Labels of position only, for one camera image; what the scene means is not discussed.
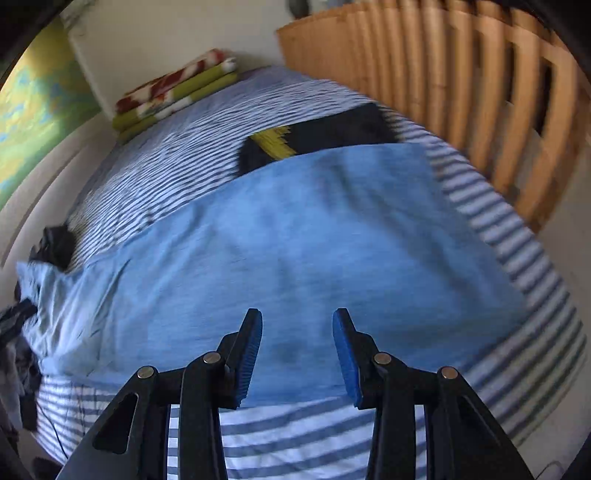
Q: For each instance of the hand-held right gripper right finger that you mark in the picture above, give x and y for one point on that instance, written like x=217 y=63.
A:
x=347 y=364

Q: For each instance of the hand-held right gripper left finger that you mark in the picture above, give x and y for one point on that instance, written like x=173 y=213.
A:
x=247 y=364

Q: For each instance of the light blue denim pants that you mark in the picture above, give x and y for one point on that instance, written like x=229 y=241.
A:
x=300 y=230

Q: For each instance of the blue white striped quilt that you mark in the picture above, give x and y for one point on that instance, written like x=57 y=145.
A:
x=184 y=147

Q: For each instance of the pile of dark clothes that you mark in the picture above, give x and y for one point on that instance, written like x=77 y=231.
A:
x=55 y=244

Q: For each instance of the black folded garment yellow print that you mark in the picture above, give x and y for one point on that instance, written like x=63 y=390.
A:
x=341 y=127

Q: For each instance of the green red patterned pillows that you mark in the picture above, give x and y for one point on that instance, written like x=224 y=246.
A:
x=175 y=92

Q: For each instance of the wooden slatted bed frame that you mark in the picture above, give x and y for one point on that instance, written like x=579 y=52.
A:
x=415 y=55

